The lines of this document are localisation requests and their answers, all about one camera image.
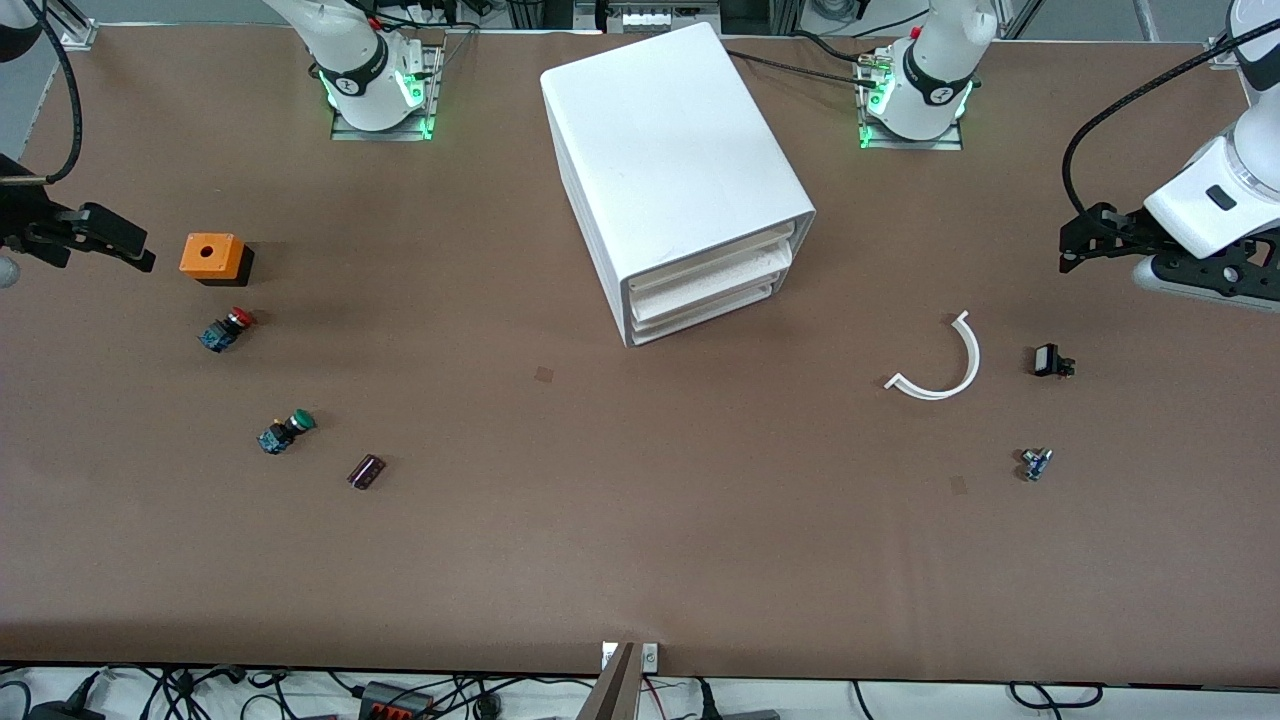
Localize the red push button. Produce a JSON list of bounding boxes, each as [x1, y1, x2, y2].
[[197, 307, 256, 354]]

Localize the green push button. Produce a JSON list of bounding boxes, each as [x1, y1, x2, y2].
[[257, 408, 318, 457]]

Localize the orange box with hole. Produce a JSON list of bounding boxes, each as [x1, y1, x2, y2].
[[179, 233, 256, 289]]

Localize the white curved plastic piece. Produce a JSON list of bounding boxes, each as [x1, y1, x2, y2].
[[884, 310, 983, 402]]

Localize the black power strip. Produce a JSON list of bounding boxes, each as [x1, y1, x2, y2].
[[359, 681, 438, 720]]

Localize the brown table mat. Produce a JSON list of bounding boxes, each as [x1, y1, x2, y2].
[[0, 24, 1280, 691]]

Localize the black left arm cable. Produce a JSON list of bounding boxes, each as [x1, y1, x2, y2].
[[1061, 18, 1280, 217]]

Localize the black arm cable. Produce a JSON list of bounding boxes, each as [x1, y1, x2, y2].
[[0, 0, 84, 187], [1061, 18, 1280, 217]]

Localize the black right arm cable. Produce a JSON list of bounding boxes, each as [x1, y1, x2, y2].
[[0, 0, 84, 187]]

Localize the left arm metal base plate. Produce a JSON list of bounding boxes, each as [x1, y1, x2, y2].
[[857, 45, 965, 152]]

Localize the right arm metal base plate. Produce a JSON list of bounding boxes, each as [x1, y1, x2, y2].
[[330, 44, 443, 142]]

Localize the black base cable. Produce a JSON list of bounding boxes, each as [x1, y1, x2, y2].
[[724, 47, 883, 93]]

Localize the black looped cable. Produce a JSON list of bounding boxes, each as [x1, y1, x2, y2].
[[1007, 681, 1106, 711]]

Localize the white mounting bracket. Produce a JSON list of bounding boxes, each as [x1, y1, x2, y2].
[[600, 641, 660, 673]]

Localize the brown angled post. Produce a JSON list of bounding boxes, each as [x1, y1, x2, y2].
[[576, 642, 642, 720]]

